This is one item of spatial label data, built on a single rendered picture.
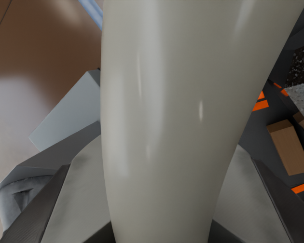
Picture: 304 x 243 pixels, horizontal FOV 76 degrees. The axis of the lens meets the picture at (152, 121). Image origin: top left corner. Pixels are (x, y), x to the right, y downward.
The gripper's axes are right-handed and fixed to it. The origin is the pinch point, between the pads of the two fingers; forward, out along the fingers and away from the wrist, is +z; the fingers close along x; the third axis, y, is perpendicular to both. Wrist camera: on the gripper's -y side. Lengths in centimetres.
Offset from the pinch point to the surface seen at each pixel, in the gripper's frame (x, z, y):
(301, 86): 41, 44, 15
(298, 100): 43, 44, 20
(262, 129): 66, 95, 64
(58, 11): -72, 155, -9
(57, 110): -33, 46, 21
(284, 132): 70, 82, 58
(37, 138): -45, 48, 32
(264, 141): 67, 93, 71
